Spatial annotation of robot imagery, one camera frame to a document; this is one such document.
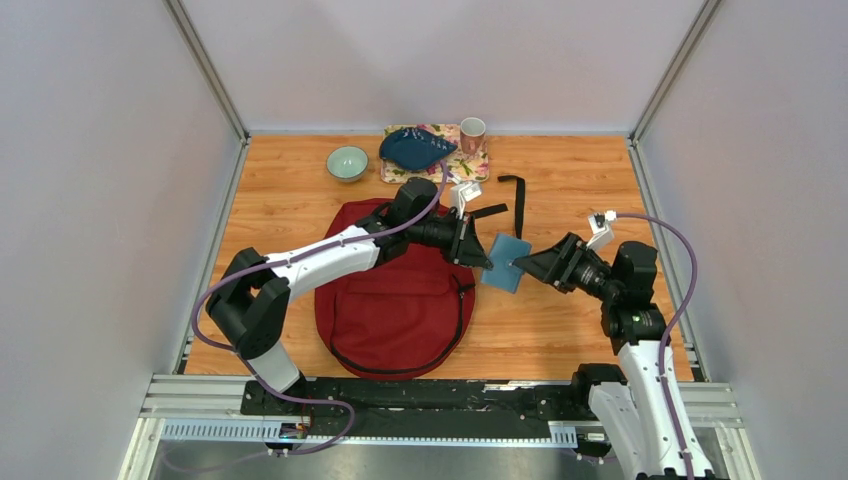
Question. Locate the dark blue leaf plate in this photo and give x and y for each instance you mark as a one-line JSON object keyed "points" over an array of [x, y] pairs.
{"points": [[415, 149]]}

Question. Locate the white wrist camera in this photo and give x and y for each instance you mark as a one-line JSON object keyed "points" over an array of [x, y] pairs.
{"points": [[601, 227], [461, 194]]}

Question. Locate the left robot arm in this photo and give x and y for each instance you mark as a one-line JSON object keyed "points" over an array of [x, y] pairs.
{"points": [[249, 304]]}

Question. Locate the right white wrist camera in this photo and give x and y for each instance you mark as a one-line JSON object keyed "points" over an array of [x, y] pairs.
{"points": [[601, 227]]}

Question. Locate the pink mug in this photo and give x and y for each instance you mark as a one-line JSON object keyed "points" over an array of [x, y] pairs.
{"points": [[472, 135]]}

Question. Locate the light green bowl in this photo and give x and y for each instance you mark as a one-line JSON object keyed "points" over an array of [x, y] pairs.
{"points": [[347, 163]]}

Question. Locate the blue wallet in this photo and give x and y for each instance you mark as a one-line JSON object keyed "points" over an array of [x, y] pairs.
{"points": [[503, 275]]}

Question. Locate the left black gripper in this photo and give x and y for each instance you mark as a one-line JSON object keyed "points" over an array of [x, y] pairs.
{"points": [[466, 248]]}

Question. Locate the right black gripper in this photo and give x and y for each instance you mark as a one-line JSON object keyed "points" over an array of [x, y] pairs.
{"points": [[549, 263]]}

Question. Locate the floral tray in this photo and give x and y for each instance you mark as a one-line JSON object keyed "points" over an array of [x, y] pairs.
{"points": [[461, 166]]}

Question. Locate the red backpack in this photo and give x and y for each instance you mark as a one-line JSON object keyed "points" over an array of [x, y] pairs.
{"points": [[399, 320]]}

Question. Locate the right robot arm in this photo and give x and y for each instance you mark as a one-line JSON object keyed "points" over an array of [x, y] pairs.
{"points": [[637, 400]]}

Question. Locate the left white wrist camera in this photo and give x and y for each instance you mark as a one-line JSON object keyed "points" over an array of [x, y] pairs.
{"points": [[461, 194]]}

